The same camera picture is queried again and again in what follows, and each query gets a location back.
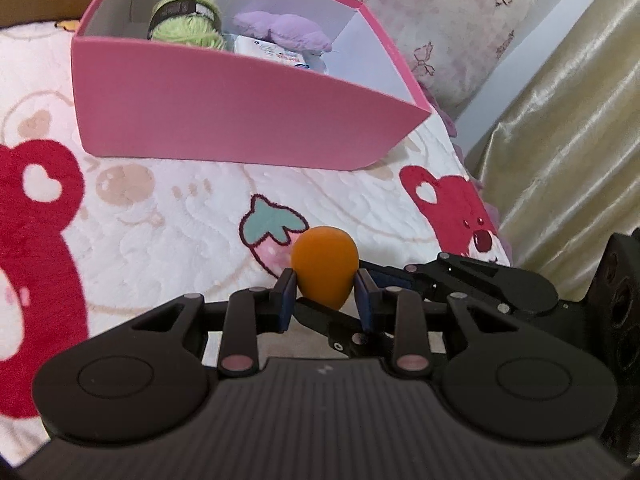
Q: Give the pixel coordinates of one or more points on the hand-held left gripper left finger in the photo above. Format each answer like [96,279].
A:
[287,302]

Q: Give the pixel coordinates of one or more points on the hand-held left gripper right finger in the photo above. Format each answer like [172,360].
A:
[362,302]

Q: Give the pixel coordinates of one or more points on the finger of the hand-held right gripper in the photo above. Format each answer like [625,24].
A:
[440,272]
[320,312]

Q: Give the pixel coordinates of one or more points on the orange makeup sponge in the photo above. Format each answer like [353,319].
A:
[325,265]

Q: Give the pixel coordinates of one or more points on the pink cardboard box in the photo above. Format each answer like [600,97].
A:
[225,110]

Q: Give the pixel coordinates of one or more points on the white tissue pack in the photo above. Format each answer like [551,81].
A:
[265,50]

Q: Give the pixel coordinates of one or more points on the purple plush toy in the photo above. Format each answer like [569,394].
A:
[285,30]

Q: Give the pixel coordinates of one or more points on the green yarn ball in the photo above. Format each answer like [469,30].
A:
[185,30]

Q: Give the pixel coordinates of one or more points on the red bear printed blanket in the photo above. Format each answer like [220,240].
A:
[175,210]

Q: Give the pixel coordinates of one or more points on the golden satin curtain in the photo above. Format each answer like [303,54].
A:
[565,160]

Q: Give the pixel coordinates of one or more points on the pink floral pillow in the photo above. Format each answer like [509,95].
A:
[440,25]

